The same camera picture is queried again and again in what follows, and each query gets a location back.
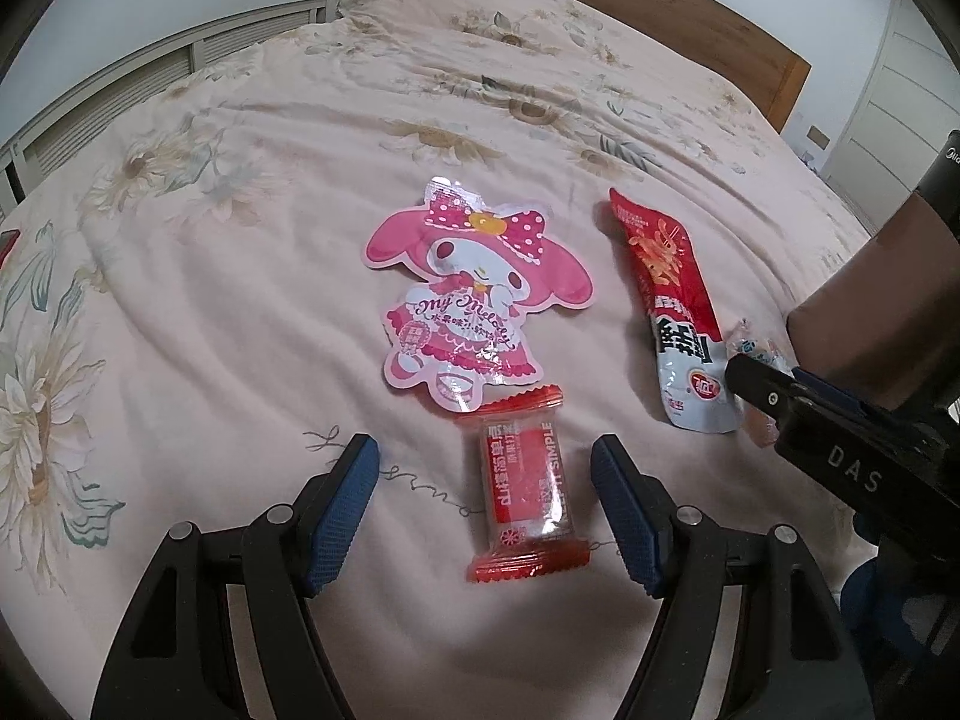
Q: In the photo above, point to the wooden headboard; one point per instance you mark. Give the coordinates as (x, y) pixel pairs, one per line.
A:
(787, 82)

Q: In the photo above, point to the red candy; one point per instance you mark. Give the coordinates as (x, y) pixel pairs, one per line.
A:
(517, 480)

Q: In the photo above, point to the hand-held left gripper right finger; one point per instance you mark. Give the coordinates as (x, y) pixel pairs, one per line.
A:
(626, 510)

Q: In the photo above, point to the pink clear candy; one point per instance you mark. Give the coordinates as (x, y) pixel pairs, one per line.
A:
(757, 427)

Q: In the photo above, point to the person's right hand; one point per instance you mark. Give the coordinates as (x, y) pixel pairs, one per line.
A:
(885, 607)

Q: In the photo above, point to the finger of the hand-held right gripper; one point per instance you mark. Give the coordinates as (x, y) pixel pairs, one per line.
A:
(840, 390)
(761, 386)

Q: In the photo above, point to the red and white snack packet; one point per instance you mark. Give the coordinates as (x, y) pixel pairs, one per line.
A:
(660, 262)

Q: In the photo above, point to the wall socket plate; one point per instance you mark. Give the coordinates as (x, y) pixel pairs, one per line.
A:
(817, 138)

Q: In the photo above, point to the pink character snack packet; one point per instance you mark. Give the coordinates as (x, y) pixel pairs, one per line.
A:
(465, 292)

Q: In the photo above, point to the white louvred panel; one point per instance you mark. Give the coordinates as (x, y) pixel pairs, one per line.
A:
(112, 97)

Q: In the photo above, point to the white louvred wardrobe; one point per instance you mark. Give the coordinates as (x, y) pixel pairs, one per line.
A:
(900, 75)

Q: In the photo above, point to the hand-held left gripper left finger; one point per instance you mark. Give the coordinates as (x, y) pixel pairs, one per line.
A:
(341, 510)

